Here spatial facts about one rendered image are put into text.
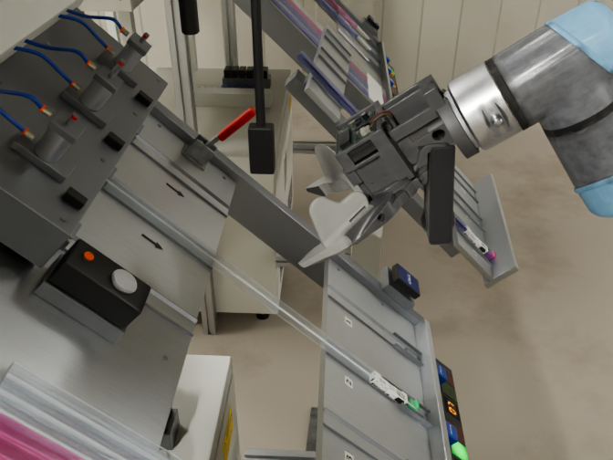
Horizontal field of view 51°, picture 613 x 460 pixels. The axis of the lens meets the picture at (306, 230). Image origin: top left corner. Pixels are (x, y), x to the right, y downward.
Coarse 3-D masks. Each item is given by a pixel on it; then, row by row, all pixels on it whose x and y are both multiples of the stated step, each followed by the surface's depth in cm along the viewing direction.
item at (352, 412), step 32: (352, 288) 94; (352, 320) 88; (384, 320) 95; (320, 352) 79; (352, 352) 83; (384, 352) 89; (416, 352) 96; (320, 384) 75; (352, 384) 78; (416, 384) 90; (320, 416) 71; (352, 416) 74; (384, 416) 79; (416, 416) 84; (320, 448) 67; (352, 448) 70; (384, 448) 74; (416, 448) 80
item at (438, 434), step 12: (420, 324) 101; (420, 336) 99; (420, 348) 97; (432, 348) 96; (420, 360) 95; (432, 360) 94; (432, 372) 91; (432, 384) 90; (432, 396) 88; (432, 408) 87; (432, 420) 85; (444, 420) 85; (432, 432) 84; (444, 432) 83; (432, 444) 82; (444, 444) 81; (432, 456) 81; (444, 456) 80
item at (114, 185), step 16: (112, 176) 68; (112, 192) 68; (128, 192) 68; (144, 208) 69; (160, 224) 70; (176, 224) 71; (176, 240) 71; (192, 240) 71; (208, 256) 72; (224, 272) 73; (240, 272) 74; (256, 288) 74; (272, 304) 75; (288, 320) 76; (304, 320) 77; (320, 336) 78; (336, 352) 79; (352, 368) 80; (368, 368) 81
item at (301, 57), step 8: (304, 56) 99; (304, 64) 100; (312, 64) 100; (312, 72) 100; (320, 72) 101; (320, 80) 101; (328, 80) 101; (328, 88) 102; (336, 88) 102; (336, 96) 102; (344, 96) 103; (344, 104) 103; (352, 104) 104; (352, 112) 103; (456, 216) 112; (456, 224) 113; (464, 224) 114; (488, 248) 116; (488, 256) 116
